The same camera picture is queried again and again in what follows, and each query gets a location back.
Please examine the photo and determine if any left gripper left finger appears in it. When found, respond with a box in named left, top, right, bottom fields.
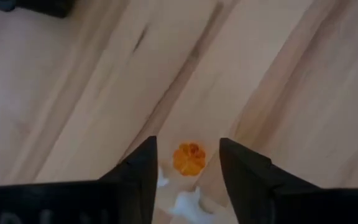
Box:
left=0, top=136, right=159, bottom=224

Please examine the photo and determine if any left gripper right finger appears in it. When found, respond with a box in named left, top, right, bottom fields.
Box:
left=219, top=138, right=358, bottom=224

